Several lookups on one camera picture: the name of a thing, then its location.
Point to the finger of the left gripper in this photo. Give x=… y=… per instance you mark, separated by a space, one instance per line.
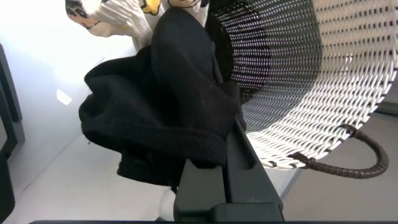
x=15 y=130

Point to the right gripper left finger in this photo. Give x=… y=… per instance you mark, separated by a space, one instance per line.
x=199 y=189

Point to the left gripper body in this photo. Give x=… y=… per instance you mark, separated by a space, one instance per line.
x=4 y=193

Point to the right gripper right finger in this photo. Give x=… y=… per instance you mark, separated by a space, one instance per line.
x=248 y=186

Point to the black garment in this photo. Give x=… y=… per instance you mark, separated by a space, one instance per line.
x=155 y=102

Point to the white laundry basket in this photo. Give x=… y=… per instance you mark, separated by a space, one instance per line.
x=311 y=77

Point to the cream printed garment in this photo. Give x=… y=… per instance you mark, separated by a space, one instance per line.
x=118 y=15

